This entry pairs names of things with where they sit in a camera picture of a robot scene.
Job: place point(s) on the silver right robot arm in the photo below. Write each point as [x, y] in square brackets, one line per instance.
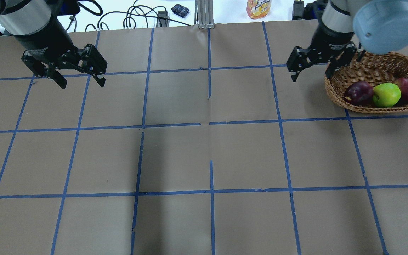
[348, 29]

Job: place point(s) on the dark red apple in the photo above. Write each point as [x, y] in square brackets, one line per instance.
[359, 93]

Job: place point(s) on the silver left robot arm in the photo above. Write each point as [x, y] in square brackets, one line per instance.
[21, 17]

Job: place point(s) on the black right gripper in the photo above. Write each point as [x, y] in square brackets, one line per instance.
[330, 39]

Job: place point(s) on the black power adapter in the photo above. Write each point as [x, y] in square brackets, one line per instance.
[162, 18]

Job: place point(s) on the orange juice bottle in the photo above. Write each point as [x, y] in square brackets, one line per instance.
[257, 9]

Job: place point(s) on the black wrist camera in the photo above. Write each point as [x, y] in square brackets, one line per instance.
[310, 11]

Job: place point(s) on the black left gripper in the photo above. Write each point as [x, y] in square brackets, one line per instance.
[43, 40]

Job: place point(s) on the wicker oval basket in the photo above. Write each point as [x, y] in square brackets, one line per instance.
[374, 69]

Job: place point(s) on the dark blue pouch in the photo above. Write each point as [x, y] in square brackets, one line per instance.
[180, 10]

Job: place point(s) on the green apple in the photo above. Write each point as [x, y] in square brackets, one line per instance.
[386, 95]

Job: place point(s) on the aluminium frame post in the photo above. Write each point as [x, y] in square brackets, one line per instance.
[204, 14]

